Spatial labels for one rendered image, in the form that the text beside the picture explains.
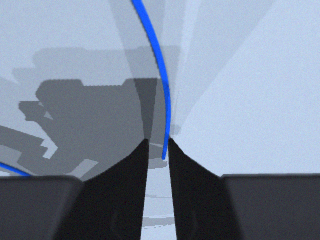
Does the blue wire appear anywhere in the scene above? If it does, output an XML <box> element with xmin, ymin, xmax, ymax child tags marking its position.
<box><xmin>0</xmin><ymin>0</ymin><xmax>171</xmax><ymax>176</ymax></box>

